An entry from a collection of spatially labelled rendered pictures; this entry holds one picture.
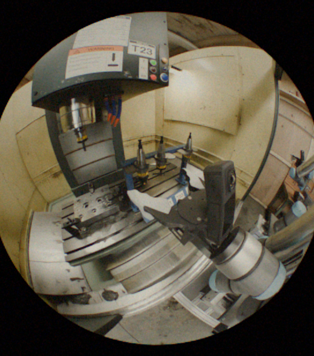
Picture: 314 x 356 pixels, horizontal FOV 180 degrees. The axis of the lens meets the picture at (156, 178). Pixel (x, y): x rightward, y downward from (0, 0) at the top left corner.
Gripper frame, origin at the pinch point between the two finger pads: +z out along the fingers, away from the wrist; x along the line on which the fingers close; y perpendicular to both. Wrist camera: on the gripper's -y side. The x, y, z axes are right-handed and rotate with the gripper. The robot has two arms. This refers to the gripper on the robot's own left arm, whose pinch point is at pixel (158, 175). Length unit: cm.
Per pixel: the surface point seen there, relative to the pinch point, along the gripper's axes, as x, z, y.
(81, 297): -76, -16, 64
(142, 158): 5.4, 18.7, 4.5
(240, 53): 85, 3, -90
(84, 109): -13.3, 27.9, -18.8
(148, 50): 6.8, 15.4, -38.3
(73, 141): -30, 77, -2
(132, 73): 1.4, 15.3, -26.8
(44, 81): -23.4, 14.2, -29.4
